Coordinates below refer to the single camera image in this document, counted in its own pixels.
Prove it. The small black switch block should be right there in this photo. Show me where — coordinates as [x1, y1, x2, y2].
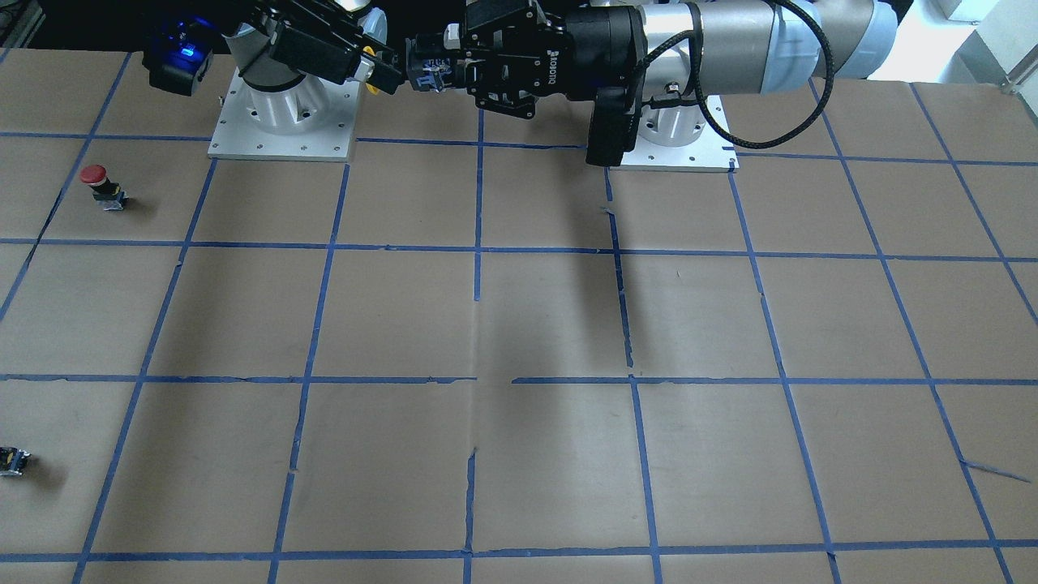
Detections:
[0, 446, 32, 477]

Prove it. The red push button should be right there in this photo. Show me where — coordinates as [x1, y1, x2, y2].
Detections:
[79, 164, 127, 212]

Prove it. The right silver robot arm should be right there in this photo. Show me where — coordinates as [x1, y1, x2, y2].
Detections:
[214, 1, 405, 133]

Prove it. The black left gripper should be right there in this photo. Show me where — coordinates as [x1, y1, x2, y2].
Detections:
[405, 1, 648, 110]

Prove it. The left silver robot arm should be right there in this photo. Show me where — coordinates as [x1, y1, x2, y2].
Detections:
[405, 1, 900, 166]

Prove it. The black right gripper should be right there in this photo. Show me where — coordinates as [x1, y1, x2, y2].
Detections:
[223, 1, 405, 95]

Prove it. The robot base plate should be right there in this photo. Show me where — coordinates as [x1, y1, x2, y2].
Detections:
[208, 74, 366, 163]
[613, 105, 739, 173]

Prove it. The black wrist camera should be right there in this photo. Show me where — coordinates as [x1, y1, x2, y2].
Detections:
[142, 15, 219, 98]

